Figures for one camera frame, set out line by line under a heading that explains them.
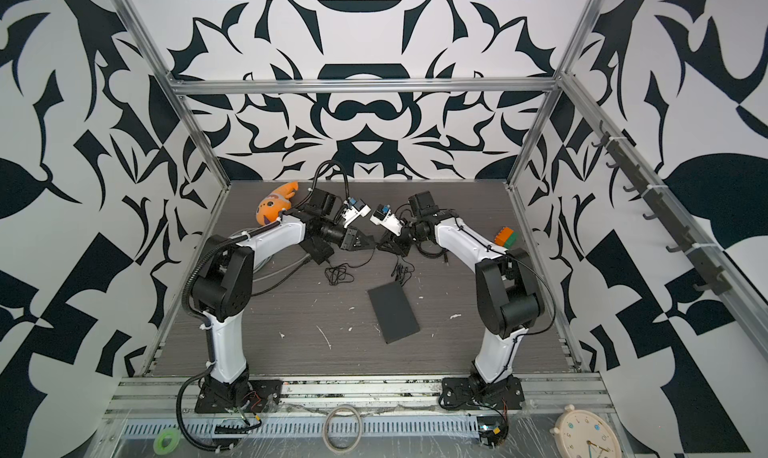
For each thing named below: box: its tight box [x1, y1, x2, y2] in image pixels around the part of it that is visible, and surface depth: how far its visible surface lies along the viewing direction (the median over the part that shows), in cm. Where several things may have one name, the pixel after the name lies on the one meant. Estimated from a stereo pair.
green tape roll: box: [153, 428, 181, 455], surface depth 70 cm
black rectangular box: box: [367, 281, 421, 344], surface depth 89 cm
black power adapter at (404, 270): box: [391, 255, 415, 287], surface depth 96 cm
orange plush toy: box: [256, 181, 299, 226], surface depth 104 cm
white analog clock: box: [549, 404, 623, 458], surface depth 69 cm
